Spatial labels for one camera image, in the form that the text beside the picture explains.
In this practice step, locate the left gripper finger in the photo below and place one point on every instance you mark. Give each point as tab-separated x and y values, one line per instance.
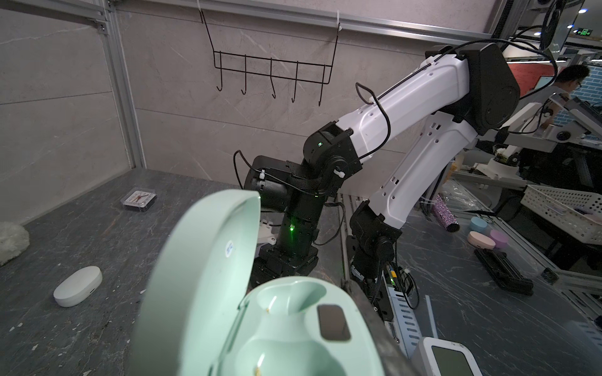
394	362

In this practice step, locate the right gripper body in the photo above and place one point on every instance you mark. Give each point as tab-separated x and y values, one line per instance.
293	254

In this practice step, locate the green earbud charging case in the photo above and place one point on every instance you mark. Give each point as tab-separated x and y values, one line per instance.
199	316

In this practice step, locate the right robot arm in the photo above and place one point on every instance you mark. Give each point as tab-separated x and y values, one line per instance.
454	96

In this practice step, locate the blue round case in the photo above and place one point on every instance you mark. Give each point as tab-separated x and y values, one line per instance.
478	225

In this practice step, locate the purple round case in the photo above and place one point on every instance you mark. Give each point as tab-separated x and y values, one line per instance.
500	239

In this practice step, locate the white earbud charging case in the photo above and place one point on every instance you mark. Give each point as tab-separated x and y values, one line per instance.
78	287

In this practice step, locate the white digital scale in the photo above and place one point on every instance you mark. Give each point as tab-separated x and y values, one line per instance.
435	356

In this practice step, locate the black flat tool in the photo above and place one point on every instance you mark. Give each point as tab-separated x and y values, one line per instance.
503	272

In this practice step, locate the purple glitter tube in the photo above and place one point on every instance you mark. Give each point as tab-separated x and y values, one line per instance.
444	215

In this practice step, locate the small square clock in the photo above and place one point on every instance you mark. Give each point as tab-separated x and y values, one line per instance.
139	200

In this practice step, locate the white perforated tray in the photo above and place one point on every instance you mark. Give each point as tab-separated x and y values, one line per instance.
577	213

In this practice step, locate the white teddy bear brown shirt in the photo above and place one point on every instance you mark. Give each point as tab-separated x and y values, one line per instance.
14	241

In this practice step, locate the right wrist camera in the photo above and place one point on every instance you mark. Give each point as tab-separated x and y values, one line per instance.
265	234

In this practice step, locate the black wall hook rack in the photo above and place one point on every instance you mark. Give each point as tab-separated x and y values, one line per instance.
270	67

